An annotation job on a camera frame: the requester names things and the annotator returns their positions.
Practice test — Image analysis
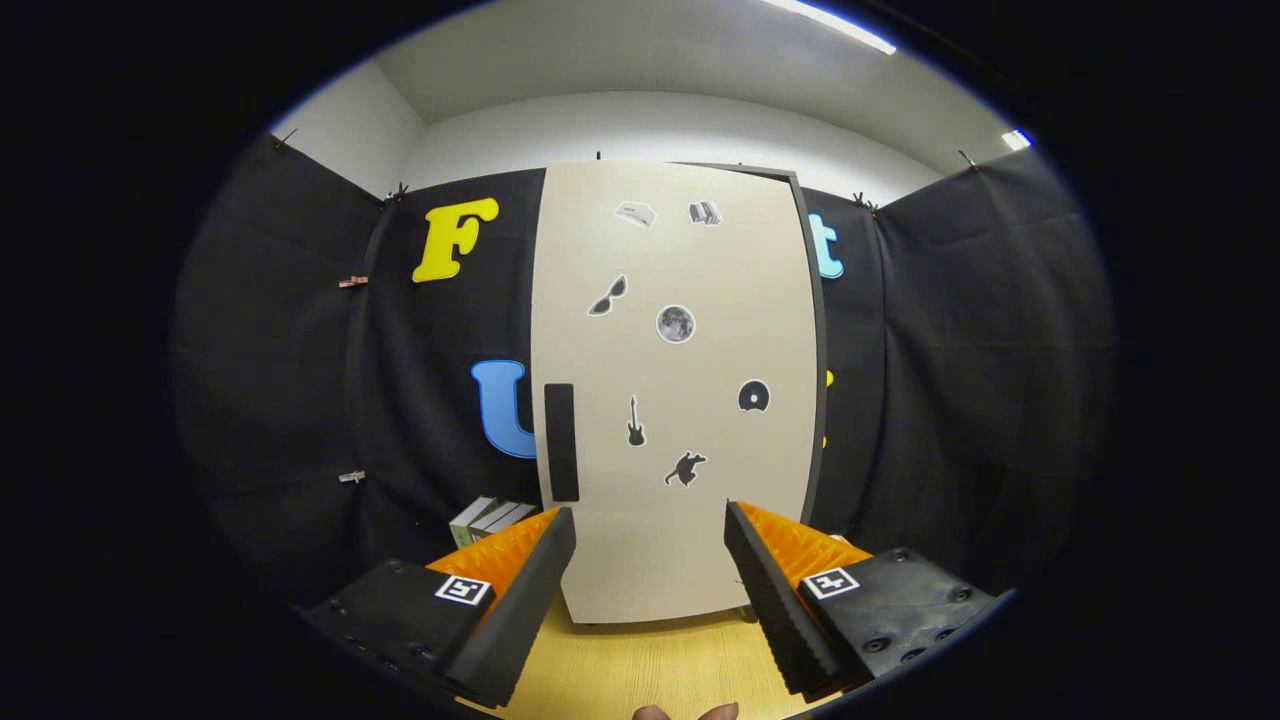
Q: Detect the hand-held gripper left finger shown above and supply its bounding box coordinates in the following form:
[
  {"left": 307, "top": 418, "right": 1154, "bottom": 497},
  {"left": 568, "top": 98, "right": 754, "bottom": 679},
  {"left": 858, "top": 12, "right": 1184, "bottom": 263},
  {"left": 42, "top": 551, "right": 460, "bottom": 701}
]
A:
[{"left": 298, "top": 506, "right": 578, "bottom": 709}]

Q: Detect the long ceiling light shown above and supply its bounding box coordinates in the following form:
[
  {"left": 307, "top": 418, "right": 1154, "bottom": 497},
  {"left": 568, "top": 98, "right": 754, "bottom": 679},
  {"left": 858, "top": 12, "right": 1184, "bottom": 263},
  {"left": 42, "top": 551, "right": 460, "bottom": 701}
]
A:
[{"left": 760, "top": 0, "right": 897, "bottom": 56}]

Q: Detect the dark grey cabinet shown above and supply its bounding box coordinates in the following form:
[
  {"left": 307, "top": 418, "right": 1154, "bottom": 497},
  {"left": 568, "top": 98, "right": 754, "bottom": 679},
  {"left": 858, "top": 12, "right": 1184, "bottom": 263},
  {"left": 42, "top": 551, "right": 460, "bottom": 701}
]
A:
[{"left": 690, "top": 162, "right": 832, "bottom": 623}]

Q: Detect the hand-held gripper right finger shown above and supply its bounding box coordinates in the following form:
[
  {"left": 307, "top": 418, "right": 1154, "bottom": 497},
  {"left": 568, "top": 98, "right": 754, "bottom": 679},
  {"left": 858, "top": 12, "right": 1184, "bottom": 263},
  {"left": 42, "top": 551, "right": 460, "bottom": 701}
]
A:
[{"left": 722, "top": 500, "right": 1013, "bottom": 703}]

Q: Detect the black backdrop cloth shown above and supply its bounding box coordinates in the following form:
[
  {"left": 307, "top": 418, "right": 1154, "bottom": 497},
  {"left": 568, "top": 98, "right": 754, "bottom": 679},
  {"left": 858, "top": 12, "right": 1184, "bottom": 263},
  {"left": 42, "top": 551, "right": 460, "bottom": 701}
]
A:
[{"left": 170, "top": 130, "right": 1117, "bottom": 623}]

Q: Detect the green book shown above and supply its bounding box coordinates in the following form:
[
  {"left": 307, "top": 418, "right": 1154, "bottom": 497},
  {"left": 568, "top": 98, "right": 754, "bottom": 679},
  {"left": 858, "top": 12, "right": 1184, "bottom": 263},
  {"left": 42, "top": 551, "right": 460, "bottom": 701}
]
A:
[{"left": 450, "top": 497, "right": 498, "bottom": 549}]

